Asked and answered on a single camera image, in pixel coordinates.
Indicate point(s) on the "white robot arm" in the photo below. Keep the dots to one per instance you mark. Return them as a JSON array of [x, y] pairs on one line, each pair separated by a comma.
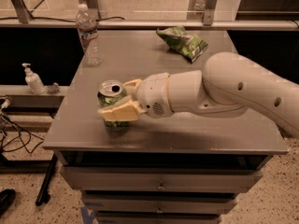
[[226, 86]]

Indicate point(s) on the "white pump dispenser bottle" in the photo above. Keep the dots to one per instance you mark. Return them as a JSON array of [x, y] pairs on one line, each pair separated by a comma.
[[33, 80]]

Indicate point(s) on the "green soda can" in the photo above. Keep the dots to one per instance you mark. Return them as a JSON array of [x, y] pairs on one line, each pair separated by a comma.
[[109, 93]]

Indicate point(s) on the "low grey shelf ledge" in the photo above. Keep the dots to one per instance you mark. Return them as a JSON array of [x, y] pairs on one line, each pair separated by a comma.
[[22, 97]]

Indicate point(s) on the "grey drawer cabinet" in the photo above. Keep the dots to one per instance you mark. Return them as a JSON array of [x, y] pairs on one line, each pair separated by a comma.
[[179, 170]]

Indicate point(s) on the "metal railing frame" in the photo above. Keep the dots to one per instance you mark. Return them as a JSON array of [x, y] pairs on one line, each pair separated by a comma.
[[276, 15]]

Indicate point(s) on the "small crumpled foil object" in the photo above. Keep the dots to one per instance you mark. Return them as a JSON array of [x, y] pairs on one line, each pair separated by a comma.
[[53, 88]]

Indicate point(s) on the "black shoe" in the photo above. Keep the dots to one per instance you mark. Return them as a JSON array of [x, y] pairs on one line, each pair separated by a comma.
[[7, 196]]

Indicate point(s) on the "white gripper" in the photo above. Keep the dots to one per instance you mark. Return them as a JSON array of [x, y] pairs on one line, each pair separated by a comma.
[[153, 93]]

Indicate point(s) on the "clear plastic water bottle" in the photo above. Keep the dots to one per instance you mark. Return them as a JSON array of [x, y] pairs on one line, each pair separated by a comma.
[[87, 31]]

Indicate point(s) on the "black metal stand leg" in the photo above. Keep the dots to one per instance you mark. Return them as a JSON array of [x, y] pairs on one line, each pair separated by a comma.
[[43, 195]]

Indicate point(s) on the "green chip bag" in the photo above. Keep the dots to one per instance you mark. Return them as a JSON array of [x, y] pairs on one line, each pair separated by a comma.
[[189, 46]]

